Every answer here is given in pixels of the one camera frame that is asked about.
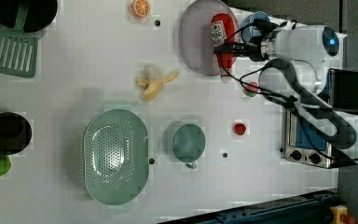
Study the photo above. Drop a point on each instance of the green oval colander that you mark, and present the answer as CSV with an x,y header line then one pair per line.
x,y
115,150

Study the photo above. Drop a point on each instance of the blue metal rail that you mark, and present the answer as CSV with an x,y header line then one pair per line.
x,y
310,208

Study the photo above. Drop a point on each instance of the green mug with handle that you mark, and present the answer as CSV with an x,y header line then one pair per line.
x,y
185,142

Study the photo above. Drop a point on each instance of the red plush strawberry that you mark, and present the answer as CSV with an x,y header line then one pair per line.
x,y
240,128

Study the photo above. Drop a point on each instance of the pink plush peach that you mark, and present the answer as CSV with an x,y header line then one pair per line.
x,y
251,89

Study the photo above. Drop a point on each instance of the green slotted spatula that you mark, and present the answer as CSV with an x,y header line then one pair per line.
x,y
18,50

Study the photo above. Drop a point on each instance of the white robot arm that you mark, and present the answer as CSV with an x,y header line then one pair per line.
x,y
297,61

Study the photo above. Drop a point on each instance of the black pan top left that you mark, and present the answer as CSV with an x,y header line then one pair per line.
x,y
41,14

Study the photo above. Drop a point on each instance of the yellow red clamp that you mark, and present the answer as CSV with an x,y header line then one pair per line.
x,y
341,216

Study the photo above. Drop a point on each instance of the plush peeled banana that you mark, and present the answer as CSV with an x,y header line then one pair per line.
x,y
153,81

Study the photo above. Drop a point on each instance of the silver toaster oven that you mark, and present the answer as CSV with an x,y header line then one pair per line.
x,y
303,144

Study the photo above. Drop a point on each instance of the plush orange slice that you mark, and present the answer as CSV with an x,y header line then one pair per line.
x,y
140,8

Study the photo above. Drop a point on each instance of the red plush ketchup bottle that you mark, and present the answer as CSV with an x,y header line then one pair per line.
x,y
222,30

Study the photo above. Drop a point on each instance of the grey round plate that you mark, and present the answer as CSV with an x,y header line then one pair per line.
x,y
195,39

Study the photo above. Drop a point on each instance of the black round pot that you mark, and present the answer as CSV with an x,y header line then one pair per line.
x,y
15,133

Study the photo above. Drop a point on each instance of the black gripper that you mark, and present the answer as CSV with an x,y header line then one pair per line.
x,y
250,50

